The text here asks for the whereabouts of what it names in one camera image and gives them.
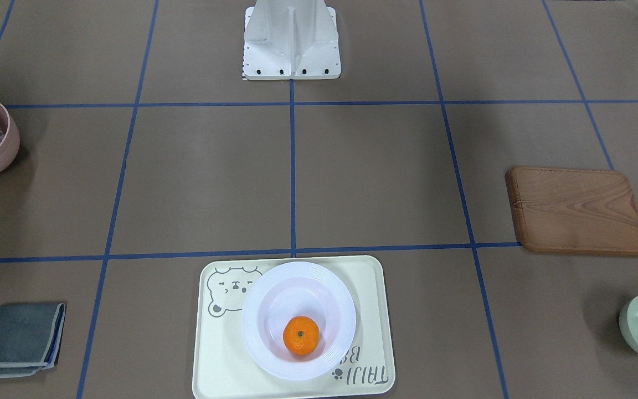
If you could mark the cream bear print tray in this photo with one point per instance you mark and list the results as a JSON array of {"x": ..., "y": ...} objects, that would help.
[{"x": 223, "y": 368}]

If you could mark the white round plate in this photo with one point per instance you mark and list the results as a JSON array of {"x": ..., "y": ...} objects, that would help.
[{"x": 285, "y": 292}]

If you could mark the orange fruit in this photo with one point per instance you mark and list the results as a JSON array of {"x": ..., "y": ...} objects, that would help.
[{"x": 301, "y": 336}]

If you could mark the folded grey cloth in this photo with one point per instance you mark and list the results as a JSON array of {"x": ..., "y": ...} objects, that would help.
[{"x": 30, "y": 337}]

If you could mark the wooden cutting board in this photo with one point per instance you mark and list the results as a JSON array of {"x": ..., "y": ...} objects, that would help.
[{"x": 573, "y": 211}]

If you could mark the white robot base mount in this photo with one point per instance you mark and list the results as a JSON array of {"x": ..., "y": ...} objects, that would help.
[{"x": 291, "y": 40}]

